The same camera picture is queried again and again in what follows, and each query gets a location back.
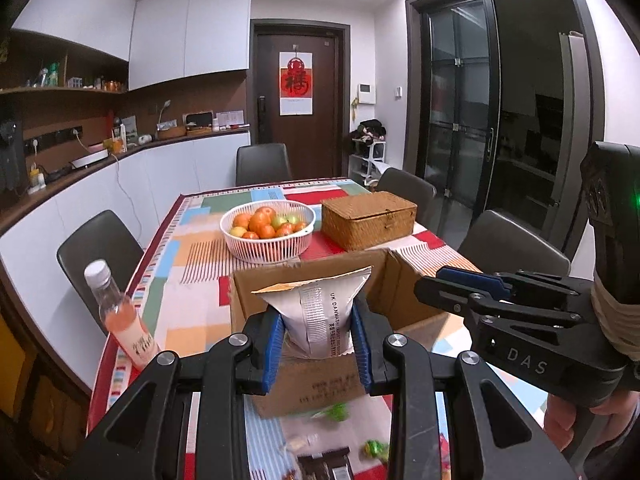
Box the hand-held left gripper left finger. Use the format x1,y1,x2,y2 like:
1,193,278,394
75,306,288,480

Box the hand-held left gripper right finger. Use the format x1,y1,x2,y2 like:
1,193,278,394
350,300,581,480

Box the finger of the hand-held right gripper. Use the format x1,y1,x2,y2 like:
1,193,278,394
436,266,596,307
413,275,586,333

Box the silver snack packet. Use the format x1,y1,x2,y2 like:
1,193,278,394
250,266,373,361

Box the cardboard box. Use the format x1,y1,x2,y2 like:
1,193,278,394
230,247,483,420

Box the person's right hand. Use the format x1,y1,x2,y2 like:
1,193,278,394
544,392,632,454

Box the dark grey dining chair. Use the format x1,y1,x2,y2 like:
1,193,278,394
235,143,293,187
56,210,146,336
376,167,437,235
457,210,572,278

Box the white plastic fruit basket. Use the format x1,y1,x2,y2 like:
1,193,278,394
220,200,317,264

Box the white candy wrapper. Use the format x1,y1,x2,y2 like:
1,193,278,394
285,434,321,453

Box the wicker box with lid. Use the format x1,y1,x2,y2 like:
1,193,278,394
320,191,418,252

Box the pile of oranges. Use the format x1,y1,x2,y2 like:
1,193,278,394
229,205,308,240

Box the pink drink bottle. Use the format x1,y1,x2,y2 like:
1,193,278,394
83,259,162,372

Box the white shoe rack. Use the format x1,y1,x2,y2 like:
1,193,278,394
348,137,388,188

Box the black framed glass sliding door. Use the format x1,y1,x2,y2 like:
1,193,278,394
406,0,601,241

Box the dark bags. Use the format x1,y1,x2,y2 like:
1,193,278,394
350,119,387,142

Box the white lower cabinets with counter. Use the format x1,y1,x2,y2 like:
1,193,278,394
0,130,252,411

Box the dark brown door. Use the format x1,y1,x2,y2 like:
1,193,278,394
250,19,348,181

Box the black framed box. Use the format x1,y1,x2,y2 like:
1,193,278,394
184,111,215,136

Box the wooden shelf cabinet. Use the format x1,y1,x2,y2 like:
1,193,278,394
0,285,93,466

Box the white flat appliance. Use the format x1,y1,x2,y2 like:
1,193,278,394
70,149,110,170

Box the black coffee machine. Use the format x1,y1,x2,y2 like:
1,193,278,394
0,107,25,191

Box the white upper cabinets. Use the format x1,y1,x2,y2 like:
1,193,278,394
11,0,251,92

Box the white power cable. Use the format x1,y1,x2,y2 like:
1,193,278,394
75,130,151,251

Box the red and white wall calendar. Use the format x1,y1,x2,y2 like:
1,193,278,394
279,46,313,116

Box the wall power outlets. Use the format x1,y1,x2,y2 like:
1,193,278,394
24,126,83,155

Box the wooden wall shelf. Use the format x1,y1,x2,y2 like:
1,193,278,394
0,30,130,96

